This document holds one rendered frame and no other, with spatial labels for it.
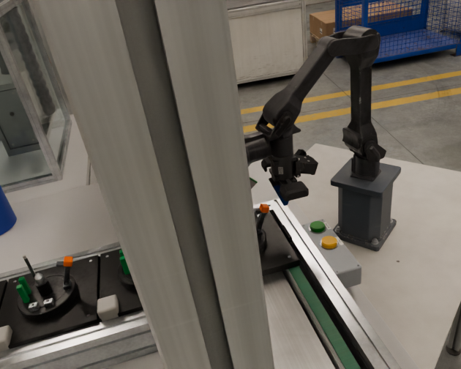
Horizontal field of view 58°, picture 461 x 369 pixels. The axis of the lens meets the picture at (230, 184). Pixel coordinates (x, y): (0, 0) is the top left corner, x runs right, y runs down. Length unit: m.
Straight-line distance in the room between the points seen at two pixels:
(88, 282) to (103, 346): 0.19
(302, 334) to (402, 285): 0.32
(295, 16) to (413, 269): 4.14
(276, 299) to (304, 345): 0.14
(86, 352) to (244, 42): 4.32
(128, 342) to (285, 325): 0.36
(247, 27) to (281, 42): 0.43
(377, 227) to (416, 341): 0.33
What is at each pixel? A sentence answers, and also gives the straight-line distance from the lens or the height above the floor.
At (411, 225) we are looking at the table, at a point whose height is 0.86.
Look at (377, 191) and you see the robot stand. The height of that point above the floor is 1.06.
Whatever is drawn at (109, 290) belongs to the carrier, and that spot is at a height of 0.97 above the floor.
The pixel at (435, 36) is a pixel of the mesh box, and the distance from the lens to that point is 5.62.
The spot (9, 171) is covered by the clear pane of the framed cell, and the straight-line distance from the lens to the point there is 1.97.
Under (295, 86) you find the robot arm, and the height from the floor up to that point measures 1.37.
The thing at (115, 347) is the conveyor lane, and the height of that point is 0.92.
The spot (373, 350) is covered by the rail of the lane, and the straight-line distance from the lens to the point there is 0.92.
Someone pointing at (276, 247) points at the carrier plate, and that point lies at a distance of 1.10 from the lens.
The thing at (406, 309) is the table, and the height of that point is 0.86.
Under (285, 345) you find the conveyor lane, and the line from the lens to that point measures 0.97.
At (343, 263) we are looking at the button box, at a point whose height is 0.96.
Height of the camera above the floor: 1.69
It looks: 32 degrees down
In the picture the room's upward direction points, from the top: 9 degrees counter-clockwise
